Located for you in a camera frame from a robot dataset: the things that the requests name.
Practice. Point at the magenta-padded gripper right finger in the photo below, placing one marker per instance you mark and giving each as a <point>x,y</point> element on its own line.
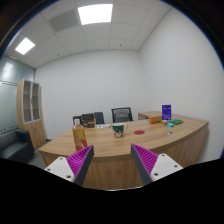
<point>146,159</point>

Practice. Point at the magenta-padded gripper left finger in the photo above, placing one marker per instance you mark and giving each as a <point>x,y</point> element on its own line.
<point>79,160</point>

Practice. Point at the yellow-labelled tea drink bottle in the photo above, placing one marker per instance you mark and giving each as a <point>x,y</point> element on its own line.
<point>79,137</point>

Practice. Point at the flat round red coaster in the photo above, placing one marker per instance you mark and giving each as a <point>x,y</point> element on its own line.
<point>139,132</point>

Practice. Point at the tiny white table object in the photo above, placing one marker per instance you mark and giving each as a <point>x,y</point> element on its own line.
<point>169,133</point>

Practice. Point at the kraft brown cardboard box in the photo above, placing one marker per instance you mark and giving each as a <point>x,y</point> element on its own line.
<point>92,124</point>

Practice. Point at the white paper sheet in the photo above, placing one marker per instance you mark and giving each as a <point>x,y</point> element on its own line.
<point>143,121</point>

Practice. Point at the orange wooden box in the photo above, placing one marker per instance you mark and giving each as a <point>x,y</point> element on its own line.
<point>155,119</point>

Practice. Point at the green white-lined mug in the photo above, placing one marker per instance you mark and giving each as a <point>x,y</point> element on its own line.
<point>118,130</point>

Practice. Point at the small tan box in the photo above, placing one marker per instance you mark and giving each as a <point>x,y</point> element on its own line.
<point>165,122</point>

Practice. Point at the white printed leaflet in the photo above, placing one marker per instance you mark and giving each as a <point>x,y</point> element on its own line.
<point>103,126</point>

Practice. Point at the small light blue box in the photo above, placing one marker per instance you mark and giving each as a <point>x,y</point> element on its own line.
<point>170,125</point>

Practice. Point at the wooden side desk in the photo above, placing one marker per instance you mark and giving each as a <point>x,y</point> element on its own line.
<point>146,115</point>

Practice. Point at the flat green box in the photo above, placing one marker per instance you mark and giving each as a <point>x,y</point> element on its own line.
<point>177,121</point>

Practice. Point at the black mesh office chair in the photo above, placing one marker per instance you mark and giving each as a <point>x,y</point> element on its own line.
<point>121,115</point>

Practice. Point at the purple upright box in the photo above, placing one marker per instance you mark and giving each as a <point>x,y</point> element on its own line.
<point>166,112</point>

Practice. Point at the wooden glass-door shelf cabinet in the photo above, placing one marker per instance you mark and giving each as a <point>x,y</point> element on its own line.
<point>31,126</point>

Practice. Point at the black leather sofa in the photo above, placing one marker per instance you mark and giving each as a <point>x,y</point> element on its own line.
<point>15,146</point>

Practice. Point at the small square ceiling light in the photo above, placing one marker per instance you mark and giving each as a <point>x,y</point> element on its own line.
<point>24,46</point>

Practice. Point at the grey ceiling air vent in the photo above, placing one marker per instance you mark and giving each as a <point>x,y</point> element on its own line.
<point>63,20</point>

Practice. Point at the large square ceiling light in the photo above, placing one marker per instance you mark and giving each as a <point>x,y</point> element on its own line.
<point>95,14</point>

